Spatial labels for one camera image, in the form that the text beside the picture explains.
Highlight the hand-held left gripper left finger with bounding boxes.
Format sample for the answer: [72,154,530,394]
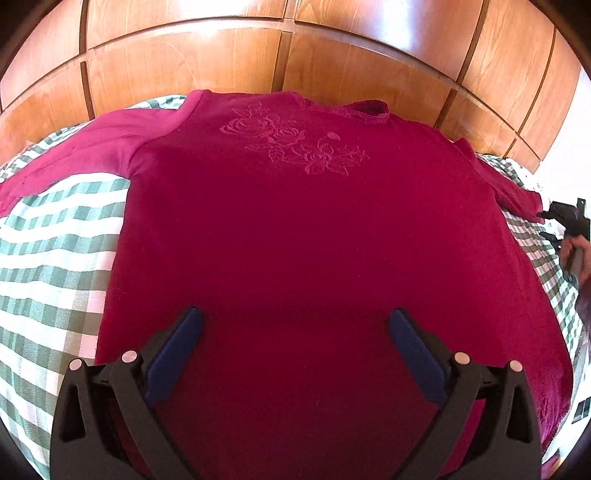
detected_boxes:
[50,306,204,480]

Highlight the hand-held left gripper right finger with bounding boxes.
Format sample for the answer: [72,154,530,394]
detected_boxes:
[388,308,542,480]

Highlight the red embroidered sweater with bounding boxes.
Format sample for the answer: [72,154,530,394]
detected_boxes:
[0,89,575,480]

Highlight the person's right forearm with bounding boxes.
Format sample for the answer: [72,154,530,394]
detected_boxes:
[575,276,591,326]

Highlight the person's right hand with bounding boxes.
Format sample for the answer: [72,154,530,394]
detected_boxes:
[560,234,591,283]

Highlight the green checked blanket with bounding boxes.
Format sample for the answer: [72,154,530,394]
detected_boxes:
[0,95,587,480]

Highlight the wooden wardrobe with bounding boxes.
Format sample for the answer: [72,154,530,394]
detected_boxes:
[0,0,583,175]

